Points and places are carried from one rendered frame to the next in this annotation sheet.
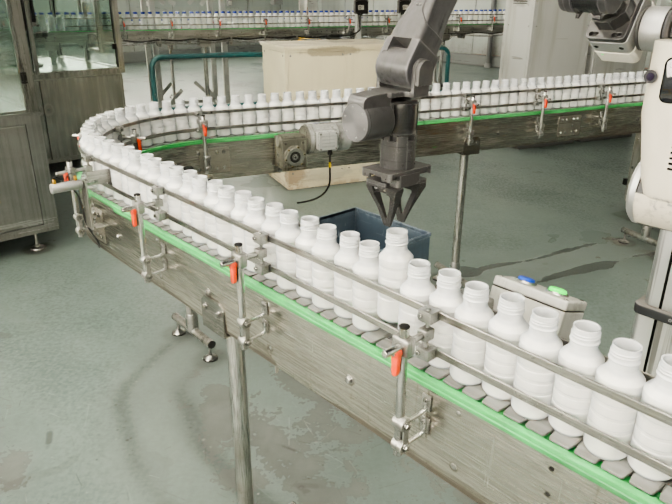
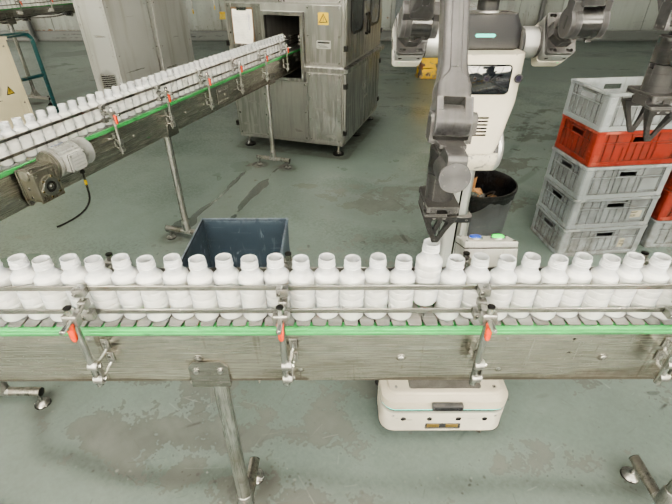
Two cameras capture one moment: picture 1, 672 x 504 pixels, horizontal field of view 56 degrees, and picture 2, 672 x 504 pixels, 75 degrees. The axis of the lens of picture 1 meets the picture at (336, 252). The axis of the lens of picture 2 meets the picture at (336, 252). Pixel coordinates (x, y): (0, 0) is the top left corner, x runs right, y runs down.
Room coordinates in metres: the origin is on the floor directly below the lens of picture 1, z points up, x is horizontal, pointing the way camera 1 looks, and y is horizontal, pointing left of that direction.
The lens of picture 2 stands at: (0.61, 0.65, 1.72)
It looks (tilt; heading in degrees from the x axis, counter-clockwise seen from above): 33 degrees down; 312
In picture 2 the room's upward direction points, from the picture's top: straight up
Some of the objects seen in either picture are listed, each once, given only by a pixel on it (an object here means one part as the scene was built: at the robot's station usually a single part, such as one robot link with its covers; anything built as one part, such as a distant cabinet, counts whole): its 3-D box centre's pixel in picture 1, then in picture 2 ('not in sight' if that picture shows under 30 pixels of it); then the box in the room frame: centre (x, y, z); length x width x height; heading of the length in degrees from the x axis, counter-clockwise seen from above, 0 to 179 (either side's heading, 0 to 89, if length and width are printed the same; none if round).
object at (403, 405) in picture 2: not in sight; (432, 346); (1.25, -0.74, 0.24); 0.68 x 0.53 x 0.41; 132
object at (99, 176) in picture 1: (91, 212); not in sight; (1.81, 0.74, 0.96); 0.23 x 0.10 x 0.27; 132
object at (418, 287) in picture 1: (416, 307); (450, 287); (0.96, -0.14, 1.08); 0.06 x 0.06 x 0.17
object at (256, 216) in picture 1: (257, 234); (252, 287); (1.30, 0.17, 1.08); 0.06 x 0.06 x 0.17
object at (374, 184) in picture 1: (394, 197); (436, 219); (1.00, -0.10, 1.27); 0.07 x 0.07 x 0.09; 42
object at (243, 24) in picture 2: not in sight; (242, 25); (4.43, -2.25, 1.22); 0.23 x 0.04 x 0.32; 24
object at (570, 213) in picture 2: not in sight; (594, 199); (1.12, -2.63, 0.33); 0.61 x 0.41 x 0.22; 48
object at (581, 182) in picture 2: not in sight; (605, 170); (1.12, -2.63, 0.55); 0.61 x 0.41 x 0.22; 49
